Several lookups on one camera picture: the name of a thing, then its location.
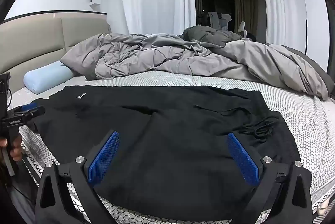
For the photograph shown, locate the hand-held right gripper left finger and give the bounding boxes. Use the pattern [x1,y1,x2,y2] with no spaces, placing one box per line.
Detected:
[35,130,121,224]

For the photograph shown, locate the dark open shelf unit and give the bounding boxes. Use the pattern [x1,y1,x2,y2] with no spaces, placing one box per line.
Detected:
[322,0,335,75]

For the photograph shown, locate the brown curtain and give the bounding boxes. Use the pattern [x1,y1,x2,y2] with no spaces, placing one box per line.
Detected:
[233,0,266,36]

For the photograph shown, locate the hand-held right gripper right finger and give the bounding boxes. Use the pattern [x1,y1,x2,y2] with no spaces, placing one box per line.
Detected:
[226,132,313,224]

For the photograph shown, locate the light blue pillow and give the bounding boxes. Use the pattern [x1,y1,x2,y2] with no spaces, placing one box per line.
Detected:
[23,61,74,95]

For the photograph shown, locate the white grey equipment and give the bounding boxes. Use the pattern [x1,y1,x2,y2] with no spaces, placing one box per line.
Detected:
[208,12,232,29]

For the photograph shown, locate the black pants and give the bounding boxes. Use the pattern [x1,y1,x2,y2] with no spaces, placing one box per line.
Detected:
[27,85,312,222]

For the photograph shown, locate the honeycomb patterned mattress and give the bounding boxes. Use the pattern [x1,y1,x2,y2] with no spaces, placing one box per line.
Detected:
[8,71,335,224]

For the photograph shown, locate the beige padded headboard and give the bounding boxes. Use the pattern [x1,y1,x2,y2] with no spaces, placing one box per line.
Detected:
[0,12,112,107]

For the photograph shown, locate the person's left hand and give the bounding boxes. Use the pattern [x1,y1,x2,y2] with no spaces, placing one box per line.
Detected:
[0,133,23,162]

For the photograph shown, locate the grey duvet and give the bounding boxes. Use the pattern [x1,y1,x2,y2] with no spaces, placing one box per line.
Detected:
[60,26,331,101]

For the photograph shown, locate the white office chair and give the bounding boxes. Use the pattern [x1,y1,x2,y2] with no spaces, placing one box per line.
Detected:
[237,21,248,39]

